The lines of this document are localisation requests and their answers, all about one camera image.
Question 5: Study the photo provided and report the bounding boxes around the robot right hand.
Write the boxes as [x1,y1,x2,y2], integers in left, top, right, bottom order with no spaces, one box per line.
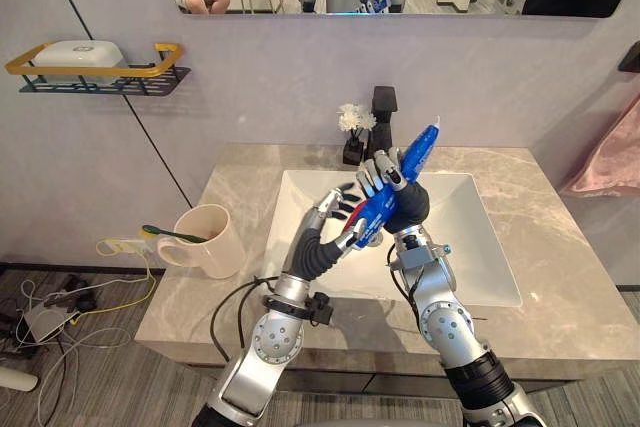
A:
[355,145,432,237]

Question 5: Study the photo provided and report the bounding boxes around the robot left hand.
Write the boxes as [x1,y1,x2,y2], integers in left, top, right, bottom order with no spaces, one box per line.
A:
[279,180,372,282]

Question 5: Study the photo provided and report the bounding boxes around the blue toothpaste tube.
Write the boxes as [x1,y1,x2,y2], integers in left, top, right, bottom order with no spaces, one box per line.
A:
[343,114,445,250]

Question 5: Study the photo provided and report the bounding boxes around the grey marble washtable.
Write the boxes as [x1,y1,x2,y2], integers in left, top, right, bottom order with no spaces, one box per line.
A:
[133,143,640,397]

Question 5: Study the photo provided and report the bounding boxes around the white sink basin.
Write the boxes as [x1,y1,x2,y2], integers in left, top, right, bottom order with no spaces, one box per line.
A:
[261,168,524,309]

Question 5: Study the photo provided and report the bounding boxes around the black faucet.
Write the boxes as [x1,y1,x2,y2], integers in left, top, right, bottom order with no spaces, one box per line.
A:
[368,85,402,164]

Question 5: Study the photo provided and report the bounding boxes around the white flowers in black vase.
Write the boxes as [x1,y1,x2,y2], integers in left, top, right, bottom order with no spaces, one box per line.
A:
[336,102,378,166]

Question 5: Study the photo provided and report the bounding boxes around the cream ceramic mug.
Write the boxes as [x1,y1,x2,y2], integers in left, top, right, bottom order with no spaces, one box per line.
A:
[156,203,247,281]

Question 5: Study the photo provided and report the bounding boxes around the green toothbrush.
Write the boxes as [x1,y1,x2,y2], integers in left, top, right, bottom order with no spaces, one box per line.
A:
[141,224,212,245]

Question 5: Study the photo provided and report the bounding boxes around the pink towel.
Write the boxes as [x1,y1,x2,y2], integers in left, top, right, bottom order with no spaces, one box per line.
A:
[558,95,640,199]

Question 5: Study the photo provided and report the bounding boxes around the white adapter box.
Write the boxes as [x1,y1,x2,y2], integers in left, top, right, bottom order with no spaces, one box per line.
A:
[21,303,82,344]

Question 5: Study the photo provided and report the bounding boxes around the white soap box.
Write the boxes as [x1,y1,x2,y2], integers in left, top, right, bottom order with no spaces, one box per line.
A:
[31,38,124,84]

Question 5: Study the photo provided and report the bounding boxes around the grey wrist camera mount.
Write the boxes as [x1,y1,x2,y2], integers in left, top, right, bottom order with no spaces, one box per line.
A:
[386,241,454,274]

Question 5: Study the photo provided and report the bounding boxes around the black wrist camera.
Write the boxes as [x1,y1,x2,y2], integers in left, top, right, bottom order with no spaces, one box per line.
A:
[305,291,335,329]

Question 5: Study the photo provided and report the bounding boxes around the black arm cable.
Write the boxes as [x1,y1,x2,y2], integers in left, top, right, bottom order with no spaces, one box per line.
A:
[209,274,282,364]

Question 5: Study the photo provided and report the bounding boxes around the yellow cable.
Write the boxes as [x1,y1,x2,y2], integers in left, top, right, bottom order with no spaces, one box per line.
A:
[94,238,158,324]

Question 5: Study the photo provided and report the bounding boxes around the yellow and black wall shelf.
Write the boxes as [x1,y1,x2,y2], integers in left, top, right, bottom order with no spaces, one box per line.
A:
[4,41,193,99]

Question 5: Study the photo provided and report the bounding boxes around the white cable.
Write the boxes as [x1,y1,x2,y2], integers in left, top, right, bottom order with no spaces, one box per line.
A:
[13,280,132,427]

